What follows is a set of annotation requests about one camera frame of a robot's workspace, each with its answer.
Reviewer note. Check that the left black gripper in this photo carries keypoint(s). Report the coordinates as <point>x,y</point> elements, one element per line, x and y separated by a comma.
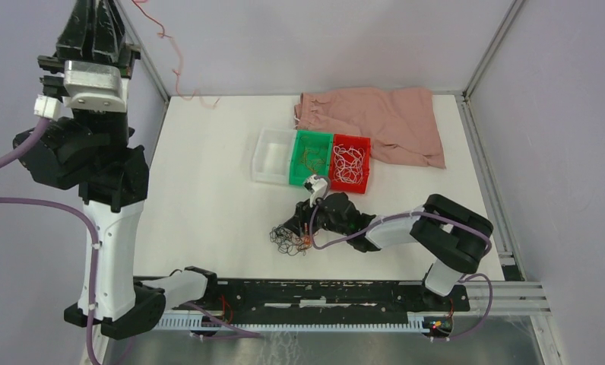
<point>108,43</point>

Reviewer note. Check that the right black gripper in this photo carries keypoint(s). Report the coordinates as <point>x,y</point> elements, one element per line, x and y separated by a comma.
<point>294,224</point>

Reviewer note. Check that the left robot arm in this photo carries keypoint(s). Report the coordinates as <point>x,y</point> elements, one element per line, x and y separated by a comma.
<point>82,141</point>

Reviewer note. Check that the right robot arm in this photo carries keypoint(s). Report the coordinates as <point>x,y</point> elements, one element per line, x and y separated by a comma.
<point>458,237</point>

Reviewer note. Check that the clear plastic bin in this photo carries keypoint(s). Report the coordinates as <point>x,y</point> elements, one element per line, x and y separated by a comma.
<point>272,157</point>

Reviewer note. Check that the green plastic bin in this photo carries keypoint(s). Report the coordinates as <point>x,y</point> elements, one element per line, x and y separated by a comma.
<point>311,155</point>

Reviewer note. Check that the red plastic bin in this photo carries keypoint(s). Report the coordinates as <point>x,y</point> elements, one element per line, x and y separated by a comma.
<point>349,167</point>

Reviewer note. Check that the pink cloth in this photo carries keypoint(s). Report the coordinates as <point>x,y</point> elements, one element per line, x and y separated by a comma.
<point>401,124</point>

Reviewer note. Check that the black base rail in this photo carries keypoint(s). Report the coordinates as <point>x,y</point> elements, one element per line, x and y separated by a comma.
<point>317,302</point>

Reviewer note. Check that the white slotted cable duct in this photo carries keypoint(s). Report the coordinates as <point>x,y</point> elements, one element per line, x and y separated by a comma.
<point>192,321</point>

